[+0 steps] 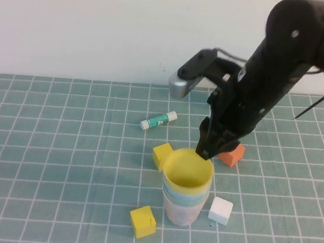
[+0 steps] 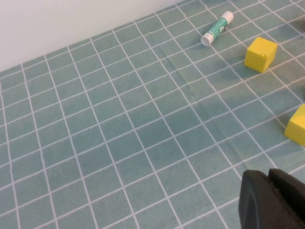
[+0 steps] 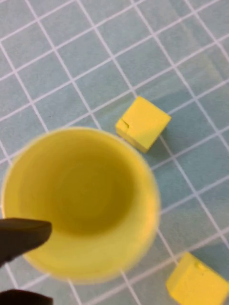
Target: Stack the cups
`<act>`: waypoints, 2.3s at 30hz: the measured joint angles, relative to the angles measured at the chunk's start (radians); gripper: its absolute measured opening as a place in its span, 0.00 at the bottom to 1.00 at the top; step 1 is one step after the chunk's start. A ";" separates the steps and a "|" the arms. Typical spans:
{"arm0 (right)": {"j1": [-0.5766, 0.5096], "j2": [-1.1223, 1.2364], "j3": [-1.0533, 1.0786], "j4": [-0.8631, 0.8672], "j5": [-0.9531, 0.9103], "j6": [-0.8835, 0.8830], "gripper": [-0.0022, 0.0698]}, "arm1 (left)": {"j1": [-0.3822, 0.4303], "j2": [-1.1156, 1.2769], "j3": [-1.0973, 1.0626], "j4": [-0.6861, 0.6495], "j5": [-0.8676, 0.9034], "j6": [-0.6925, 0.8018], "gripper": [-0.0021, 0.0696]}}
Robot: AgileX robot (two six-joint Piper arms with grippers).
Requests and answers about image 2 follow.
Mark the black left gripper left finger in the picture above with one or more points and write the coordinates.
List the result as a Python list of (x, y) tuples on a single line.
[(255, 205)]

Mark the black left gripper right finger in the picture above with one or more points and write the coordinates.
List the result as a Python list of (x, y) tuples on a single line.
[(291, 193)]

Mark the yellow foam cube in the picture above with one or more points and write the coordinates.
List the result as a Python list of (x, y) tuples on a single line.
[(261, 55), (296, 126)]

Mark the green grid tablecloth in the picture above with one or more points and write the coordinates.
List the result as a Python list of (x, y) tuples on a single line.
[(119, 119)]

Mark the green white glue stick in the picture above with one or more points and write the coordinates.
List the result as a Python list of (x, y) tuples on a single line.
[(218, 27)]

